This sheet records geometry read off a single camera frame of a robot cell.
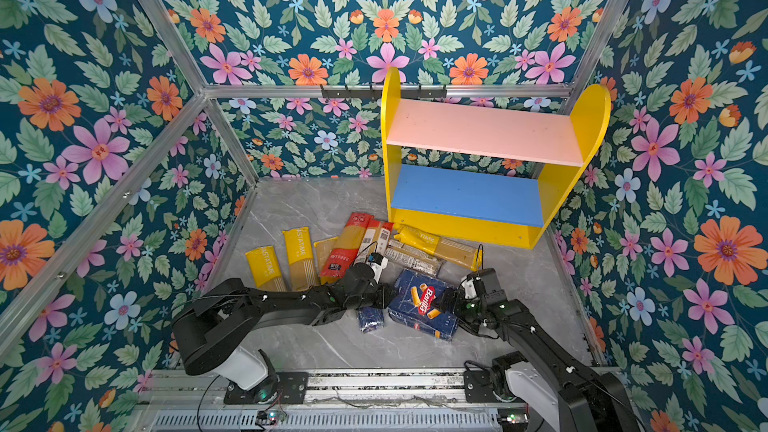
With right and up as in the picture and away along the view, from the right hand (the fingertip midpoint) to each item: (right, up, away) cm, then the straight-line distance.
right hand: (439, 309), depth 83 cm
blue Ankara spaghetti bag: (-8, +8, +3) cm, 12 cm away
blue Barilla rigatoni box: (-7, +1, -1) cm, 7 cm away
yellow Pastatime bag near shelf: (+6, +14, +13) cm, 20 cm away
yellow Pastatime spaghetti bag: (-46, +16, +16) cm, 51 cm away
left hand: (-11, +4, +1) cm, 12 cm away
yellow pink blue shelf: (+23, +44, +38) cm, 63 cm away
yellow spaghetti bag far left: (-54, +9, +10) cm, 56 cm away
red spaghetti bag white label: (-22, +17, +13) cm, 31 cm away
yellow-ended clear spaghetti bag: (-37, +14, +15) cm, 43 cm away
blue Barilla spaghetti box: (-19, -2, -1) cm, 19 cm away
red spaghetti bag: (-29, +15, +11) cm, 35 cm away
